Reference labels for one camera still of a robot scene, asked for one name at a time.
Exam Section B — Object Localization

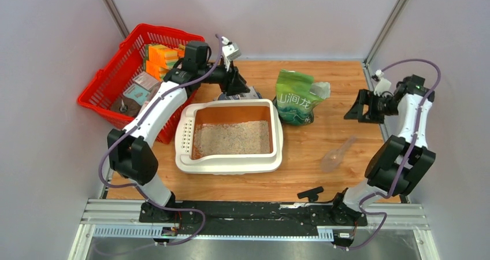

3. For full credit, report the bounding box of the purple cable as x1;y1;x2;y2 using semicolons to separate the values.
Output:
332;58;441;251
98;34;227;247

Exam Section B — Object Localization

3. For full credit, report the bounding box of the white orange litter box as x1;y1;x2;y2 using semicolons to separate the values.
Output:
175;99;284;175

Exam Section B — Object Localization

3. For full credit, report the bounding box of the orange sponge pack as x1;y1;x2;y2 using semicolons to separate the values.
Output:
145;44;185;69
144;60;169;81

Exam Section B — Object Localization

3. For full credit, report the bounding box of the teal card package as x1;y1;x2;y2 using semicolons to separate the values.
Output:
123;83;150;106

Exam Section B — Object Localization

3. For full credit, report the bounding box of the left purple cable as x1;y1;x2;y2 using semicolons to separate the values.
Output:
98;34;227;247

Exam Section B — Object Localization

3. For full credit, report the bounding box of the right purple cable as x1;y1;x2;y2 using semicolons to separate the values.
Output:
332;58;441;251

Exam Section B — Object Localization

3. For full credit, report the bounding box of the red plastic shopping basket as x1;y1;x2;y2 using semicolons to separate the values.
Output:
77;23;205;129

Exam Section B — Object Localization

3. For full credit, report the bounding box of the clear plastic scoop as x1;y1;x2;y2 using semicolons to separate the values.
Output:
320;136;357;172

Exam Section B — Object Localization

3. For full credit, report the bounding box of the brown round scrubber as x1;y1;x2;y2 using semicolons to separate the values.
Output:
110;96;141;117

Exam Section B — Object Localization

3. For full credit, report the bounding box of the black mounting base plate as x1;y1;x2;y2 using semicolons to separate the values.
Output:
139;200;367;237

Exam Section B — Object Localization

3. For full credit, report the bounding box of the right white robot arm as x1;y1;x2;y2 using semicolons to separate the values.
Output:
329;75;436;225

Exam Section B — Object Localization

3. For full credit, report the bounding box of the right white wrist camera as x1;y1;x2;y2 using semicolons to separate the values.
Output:
371;69;392;96

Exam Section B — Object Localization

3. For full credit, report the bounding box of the black T-shaped tool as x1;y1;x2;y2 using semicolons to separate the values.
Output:
297;186;324;203

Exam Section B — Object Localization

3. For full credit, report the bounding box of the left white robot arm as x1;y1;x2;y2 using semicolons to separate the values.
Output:
100;36;250;222

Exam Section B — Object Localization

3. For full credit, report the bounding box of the orange sponge pack upper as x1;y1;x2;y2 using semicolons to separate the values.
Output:
145;44;185;69

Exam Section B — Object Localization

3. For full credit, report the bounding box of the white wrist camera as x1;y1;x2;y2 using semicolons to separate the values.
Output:
371;69;392;96
221;36;242;72

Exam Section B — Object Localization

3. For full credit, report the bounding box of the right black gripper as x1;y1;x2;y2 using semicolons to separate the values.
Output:
343;88;398;124

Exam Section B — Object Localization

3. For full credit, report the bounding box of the orange sponge pack lower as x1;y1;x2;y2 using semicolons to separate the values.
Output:
144;60;169;81

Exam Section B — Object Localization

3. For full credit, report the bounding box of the aluminium frame rail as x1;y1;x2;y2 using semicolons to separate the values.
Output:
69;199;439;259

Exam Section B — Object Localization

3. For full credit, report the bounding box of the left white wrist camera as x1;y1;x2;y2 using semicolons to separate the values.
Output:
221;36;242;72

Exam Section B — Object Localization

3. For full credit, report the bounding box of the green cat litter bag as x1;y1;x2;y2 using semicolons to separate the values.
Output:
273;69;331;126

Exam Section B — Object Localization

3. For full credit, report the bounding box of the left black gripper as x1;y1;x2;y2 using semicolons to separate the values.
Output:
198;57;251;98

